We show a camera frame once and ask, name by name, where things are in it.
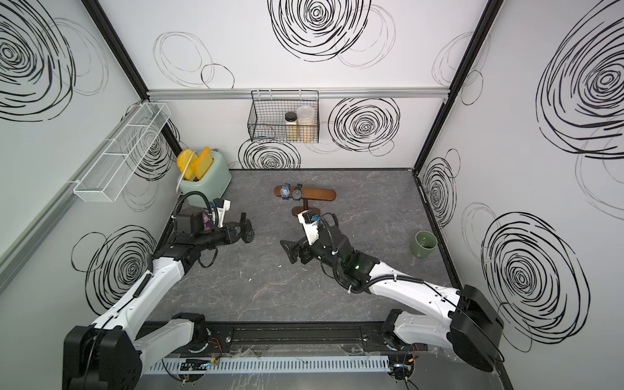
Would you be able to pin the pink purple snack bag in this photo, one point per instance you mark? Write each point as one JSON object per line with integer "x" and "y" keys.
{"x": 207, "y": 220}

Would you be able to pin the white wire shelf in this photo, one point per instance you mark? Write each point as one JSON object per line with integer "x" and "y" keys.
{"x": 123, "y": 154}

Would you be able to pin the round yellow toast slice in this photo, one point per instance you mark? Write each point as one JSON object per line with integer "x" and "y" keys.
{"x": 185, "y": 161}

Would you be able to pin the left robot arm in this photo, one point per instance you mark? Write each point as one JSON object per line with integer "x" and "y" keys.
{"x": 109, "y": 353}

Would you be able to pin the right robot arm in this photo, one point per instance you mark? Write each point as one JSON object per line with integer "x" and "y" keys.
{"x": 462, "y": 320}

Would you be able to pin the mint green toaster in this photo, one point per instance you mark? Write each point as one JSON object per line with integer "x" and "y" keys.
{"x": 214, "y": 184}

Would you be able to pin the green ceramic cup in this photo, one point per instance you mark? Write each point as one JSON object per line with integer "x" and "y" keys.
{"x": 423, "y": 244}

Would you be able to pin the clear plastic jar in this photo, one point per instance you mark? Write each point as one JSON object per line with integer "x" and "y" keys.
{"x": 306, "y": 122}

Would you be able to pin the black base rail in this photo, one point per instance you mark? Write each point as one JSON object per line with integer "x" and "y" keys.
{"x": 225, "y": 337}

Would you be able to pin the black lid spice jar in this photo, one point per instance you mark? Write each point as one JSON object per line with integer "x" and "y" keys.
{"x": 290, "y": 120}

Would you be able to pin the wooden watch stand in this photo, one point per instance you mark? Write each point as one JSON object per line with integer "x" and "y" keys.
{"x": 310, "y": 194}

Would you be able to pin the black strap watch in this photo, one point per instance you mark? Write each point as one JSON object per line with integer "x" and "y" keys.
{"x": 296, "y": 193}

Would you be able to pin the black round watch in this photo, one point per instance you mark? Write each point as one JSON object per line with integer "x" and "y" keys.
{"x": 247, "y": 232}

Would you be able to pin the black wire basket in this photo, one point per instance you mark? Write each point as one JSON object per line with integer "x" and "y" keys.
{"x": 268, "y": 107}

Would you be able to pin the grey slotted cable duct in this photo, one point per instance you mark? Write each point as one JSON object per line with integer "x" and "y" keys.
{"x": 270, "y": 365}

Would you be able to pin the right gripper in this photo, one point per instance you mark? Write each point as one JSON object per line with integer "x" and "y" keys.
{"x": 292, "y": 253}

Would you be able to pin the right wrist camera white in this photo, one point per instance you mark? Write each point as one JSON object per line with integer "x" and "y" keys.
{"x": 309, "y": 221}

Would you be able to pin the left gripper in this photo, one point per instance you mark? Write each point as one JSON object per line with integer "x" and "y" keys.
{"x": 229, "y": 229}

